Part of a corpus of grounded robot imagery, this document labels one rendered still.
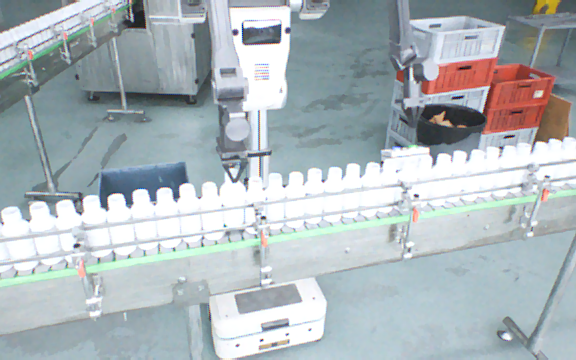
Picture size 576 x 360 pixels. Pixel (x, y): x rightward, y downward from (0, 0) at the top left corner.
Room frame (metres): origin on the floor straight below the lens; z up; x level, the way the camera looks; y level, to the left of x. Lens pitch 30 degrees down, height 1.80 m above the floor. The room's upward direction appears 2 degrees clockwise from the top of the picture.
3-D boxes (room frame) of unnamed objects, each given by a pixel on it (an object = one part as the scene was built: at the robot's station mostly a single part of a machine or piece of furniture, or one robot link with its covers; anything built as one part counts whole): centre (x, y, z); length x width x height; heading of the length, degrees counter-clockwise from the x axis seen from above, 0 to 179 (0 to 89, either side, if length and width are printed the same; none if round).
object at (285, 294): (1.74, 0.12, 0.24); 0.68 x 0.53 x 0.41; 17
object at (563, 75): (5.27, -2.96, 0.49); 1.05 x 0.55 x 0.99; 107
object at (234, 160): (1.05, 0.13, 1.23); 0.07 x 0.07 x 0.09; 17
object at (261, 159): (1.75, 0.12, 0.74); 0.11 x 0.11 x 0.40; 17
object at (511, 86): (3.83, -1.85, 0.55); 0.61 x 0.41 x 0.22; 110
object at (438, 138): (2.92, -1.11, 0.32); 0.45 x 0.45 x 0.64
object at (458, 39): (3.52, -1.20, 1.00); 0.61 x 0.41 x 0.22; 114
